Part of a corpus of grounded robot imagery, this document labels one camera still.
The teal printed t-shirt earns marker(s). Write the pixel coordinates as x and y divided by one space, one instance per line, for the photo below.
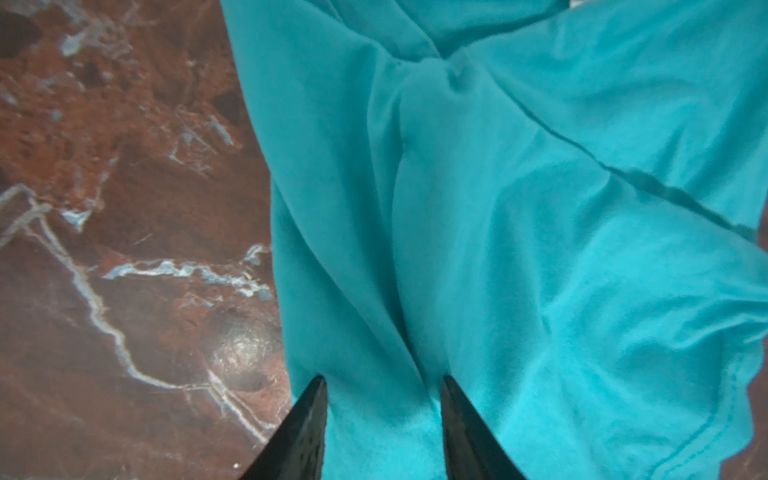
557 206

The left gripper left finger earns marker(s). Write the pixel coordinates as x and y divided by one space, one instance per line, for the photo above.
296 449

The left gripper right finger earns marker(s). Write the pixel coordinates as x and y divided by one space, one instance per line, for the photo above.
471 451

